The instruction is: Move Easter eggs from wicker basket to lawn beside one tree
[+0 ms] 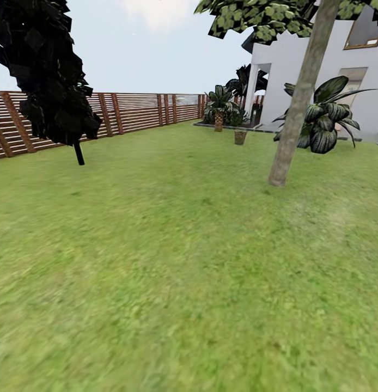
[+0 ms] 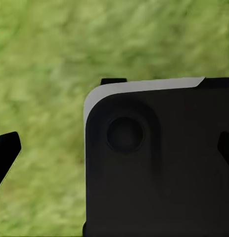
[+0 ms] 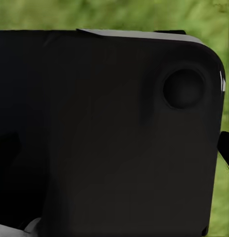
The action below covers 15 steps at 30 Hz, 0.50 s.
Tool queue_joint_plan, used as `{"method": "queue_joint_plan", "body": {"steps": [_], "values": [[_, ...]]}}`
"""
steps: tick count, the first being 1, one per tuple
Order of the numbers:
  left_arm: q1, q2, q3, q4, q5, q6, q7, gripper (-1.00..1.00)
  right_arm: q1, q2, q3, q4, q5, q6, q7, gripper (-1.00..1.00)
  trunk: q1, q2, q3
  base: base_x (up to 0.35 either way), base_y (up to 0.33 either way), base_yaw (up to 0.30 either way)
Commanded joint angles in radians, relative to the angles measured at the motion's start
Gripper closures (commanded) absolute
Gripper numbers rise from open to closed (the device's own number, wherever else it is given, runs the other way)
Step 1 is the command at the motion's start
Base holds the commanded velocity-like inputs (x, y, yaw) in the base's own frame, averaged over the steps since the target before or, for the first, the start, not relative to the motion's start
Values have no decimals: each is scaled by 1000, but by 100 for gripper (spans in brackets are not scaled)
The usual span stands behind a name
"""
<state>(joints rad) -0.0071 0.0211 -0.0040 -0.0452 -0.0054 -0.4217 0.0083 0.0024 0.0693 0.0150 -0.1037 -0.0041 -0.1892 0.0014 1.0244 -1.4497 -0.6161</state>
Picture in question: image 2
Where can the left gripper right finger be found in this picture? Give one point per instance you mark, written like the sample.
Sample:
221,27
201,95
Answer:
223,145

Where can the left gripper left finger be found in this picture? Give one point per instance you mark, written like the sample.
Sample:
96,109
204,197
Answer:
10,147

